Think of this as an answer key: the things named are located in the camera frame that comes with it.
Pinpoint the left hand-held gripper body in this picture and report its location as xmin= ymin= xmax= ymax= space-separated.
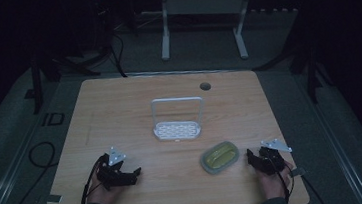
xmin=93 ymin=144 xmax=137 ymax=192

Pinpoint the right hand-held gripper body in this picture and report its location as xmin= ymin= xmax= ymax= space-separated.
xmin=251 ymin=137 xmax=295 ymax=177

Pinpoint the person's left hand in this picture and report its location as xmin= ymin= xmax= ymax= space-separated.
xmin=85 ymin=178 xmax=126 ymax=204

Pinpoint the person's right hand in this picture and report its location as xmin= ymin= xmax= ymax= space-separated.
xmin=253 ymin=161 xmax=297 ymax=202

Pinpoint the grey tape piece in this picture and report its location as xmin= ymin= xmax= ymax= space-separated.
xmin=290 ymin=166 xmax=309 ymax=178
xmin=44 ymin=193 xmax=63 ymax=204

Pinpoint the yellow-green soap box with lid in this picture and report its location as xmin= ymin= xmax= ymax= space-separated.
xmin=197 ymin=139 xmax=243 ymax=177

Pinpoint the black tripod stand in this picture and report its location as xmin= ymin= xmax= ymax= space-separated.
xmin=18 ymin=43 xmax=105 ymax=117
xmin=282 ymin=30 xmax=338 ymax=108

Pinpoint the white metal stand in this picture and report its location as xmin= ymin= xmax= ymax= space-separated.
xmin=155 ymin=0 xmax=261 ymax=69

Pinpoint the right hand-held gripper black cable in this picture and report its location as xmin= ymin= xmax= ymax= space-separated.
xmin=274 ymin=156 xmax=327 ymax=204

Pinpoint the white rack with tall handle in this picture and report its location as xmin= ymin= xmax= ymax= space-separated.
xmin=150 ymin=94 xmax=208 ymax=145

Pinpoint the black floor cable loop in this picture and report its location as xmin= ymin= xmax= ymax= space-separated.
xmin=0 ymin=139 xmax=63 ymax=204

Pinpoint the black hanging cable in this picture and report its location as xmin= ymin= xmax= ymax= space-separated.
xmin=107 ymin=30 xmax=129 ymax=80

